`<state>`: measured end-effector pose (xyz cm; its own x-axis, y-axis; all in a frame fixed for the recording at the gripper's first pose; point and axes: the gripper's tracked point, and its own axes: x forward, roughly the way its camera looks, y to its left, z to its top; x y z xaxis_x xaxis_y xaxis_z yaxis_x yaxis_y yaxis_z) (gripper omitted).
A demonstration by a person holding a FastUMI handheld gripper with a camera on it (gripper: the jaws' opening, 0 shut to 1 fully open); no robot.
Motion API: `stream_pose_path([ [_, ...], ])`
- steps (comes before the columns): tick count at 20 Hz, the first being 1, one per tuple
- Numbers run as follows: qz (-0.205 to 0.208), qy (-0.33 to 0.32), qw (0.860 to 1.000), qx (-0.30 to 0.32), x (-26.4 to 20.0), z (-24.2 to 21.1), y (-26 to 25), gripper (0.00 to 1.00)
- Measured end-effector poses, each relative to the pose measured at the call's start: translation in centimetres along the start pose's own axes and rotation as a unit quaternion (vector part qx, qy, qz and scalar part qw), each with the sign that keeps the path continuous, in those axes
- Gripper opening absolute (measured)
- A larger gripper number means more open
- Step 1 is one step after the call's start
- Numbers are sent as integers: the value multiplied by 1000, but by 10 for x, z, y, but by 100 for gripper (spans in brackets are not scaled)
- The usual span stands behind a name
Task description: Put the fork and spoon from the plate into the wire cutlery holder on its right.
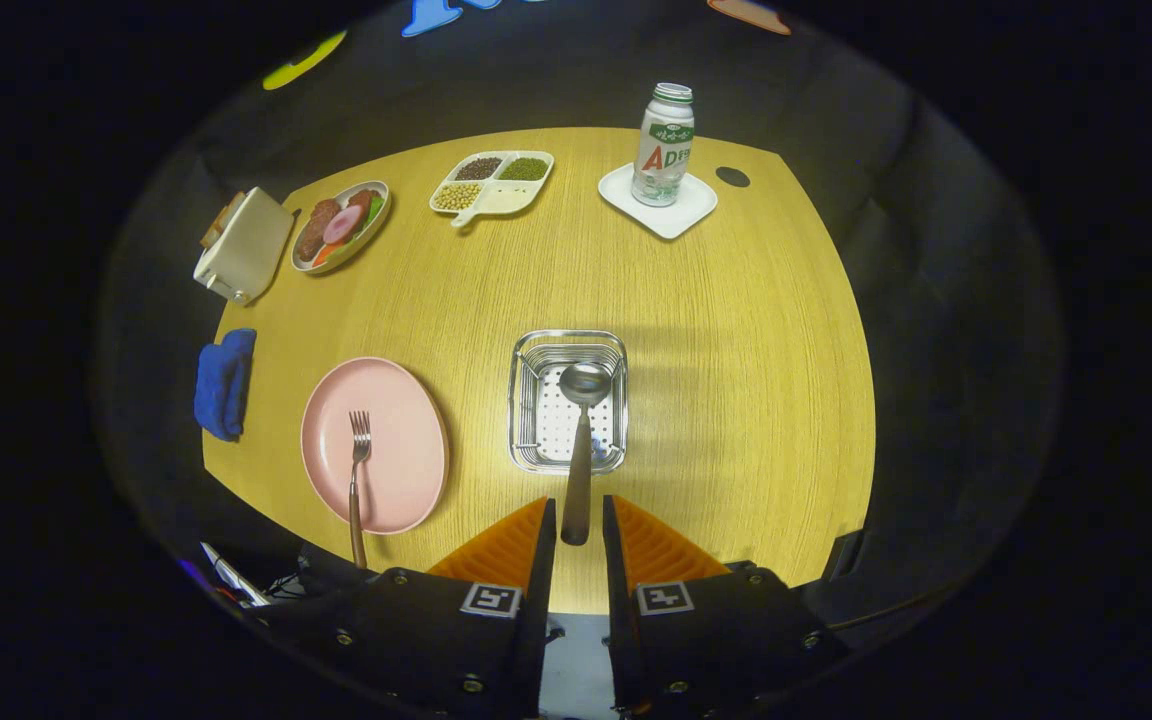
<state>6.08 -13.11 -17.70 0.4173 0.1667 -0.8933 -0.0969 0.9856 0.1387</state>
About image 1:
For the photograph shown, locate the thin black cable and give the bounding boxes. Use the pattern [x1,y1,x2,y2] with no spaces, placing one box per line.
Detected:
[826,588,947,633]

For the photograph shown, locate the white toaster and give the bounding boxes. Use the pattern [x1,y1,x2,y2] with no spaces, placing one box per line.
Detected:
[193,187,295,306]

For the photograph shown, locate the white plate with food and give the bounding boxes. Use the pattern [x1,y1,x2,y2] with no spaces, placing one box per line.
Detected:
[291,180,392,275]

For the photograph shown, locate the pink plate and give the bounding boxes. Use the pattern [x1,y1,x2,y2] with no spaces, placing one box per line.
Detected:
[300,357,450,535]

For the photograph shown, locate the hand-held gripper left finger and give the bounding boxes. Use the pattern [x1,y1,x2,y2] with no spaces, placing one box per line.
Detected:
[254,497,559,719]

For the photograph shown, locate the white drink bottle green cap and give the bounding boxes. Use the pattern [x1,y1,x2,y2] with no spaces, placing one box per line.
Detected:
[631,83,695,208]

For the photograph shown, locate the large brown meat patty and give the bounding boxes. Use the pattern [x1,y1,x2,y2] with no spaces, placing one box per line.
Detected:
[298,200,340,263]

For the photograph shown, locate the black rectangular block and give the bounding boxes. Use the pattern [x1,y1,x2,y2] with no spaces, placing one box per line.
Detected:
[821,528,867,581]

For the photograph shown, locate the white divided tray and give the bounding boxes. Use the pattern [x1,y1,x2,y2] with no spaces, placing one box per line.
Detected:
[428,150,555,229]

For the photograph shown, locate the spoon with wooden handle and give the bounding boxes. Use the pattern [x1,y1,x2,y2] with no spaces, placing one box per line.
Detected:
[558,361,614,547]

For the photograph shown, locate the blue towel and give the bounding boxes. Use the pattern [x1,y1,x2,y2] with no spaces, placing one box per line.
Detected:
[193,328,258,442]

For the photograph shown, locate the white flat object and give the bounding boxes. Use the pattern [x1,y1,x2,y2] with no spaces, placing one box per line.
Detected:
[201,542,272,607]

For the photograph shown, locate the metal wire basket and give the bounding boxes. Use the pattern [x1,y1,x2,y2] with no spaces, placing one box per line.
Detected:
[508,330,629,475]

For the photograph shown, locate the white square coaster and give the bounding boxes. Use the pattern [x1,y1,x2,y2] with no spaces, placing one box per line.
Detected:
[598,162,719,241]

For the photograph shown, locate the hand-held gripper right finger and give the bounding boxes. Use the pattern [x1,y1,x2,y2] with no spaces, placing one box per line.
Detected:
[602,495,851,719]

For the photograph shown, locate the fork with wooden handle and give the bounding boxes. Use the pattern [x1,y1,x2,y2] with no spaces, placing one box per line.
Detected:
[347,410,373,569]

